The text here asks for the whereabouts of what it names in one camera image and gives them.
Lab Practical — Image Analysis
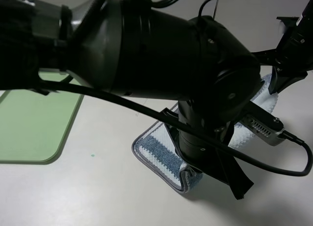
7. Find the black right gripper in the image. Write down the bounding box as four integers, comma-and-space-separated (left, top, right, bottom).
253, 27, 313, 94

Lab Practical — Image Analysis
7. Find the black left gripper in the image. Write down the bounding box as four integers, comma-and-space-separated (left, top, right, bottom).
164, 100, 254, 200

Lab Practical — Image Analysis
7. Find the blue white striped towel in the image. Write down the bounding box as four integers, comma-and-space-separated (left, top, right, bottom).
132, 73, 278, 194

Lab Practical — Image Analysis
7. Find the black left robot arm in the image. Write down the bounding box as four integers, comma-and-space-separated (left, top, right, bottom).
0, 0, 262, 199

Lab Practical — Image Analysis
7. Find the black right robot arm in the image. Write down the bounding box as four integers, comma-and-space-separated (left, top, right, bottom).
253, 0, 313, 94

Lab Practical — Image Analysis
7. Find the green plastic tray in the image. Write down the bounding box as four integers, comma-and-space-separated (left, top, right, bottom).
0, 69, 84, 165

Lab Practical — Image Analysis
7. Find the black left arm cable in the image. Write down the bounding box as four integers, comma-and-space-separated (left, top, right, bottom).
29, 79, 312, 177

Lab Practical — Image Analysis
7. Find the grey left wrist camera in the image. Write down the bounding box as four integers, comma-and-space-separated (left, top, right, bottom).
239, 101, 285, 146

